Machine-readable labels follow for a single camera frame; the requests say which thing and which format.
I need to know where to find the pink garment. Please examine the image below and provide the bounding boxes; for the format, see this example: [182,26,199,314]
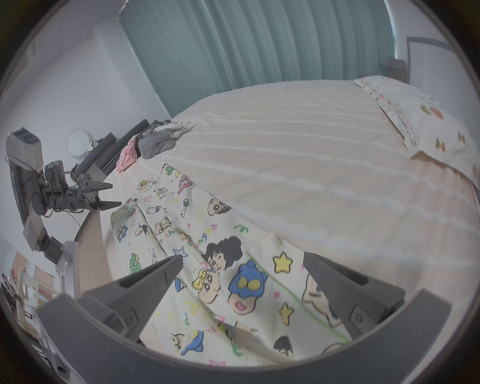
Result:
[116,140,140,174]

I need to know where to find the grey bedside table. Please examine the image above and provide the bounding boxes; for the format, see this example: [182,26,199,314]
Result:
[384,58,409,81]

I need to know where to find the white printed pyjama top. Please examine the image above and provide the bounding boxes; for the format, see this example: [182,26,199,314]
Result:
[109,163,353,366]

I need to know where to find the white garment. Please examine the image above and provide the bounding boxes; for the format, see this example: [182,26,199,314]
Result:
[150,122,196,139]

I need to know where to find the bed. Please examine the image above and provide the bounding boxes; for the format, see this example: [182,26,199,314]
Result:
[73,37,480,376]

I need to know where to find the blue-green curtain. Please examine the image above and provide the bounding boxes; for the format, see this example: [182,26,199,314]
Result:
[118,0,233,119]
[202,0,396,94]

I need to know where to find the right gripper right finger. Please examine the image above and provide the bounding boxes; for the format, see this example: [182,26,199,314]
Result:
[302,251,407,341]

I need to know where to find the black chest of drawers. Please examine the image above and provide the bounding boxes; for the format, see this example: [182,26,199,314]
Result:
[75,119,151,177]

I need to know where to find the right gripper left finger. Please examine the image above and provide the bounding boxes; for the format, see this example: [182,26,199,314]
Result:
[79,255,184,343]

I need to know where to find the white printed pillow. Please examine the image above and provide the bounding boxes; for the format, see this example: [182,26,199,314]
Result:
[353,75,479,184]

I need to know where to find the grey garment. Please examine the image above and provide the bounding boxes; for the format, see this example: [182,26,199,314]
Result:
[139,120,197,160]

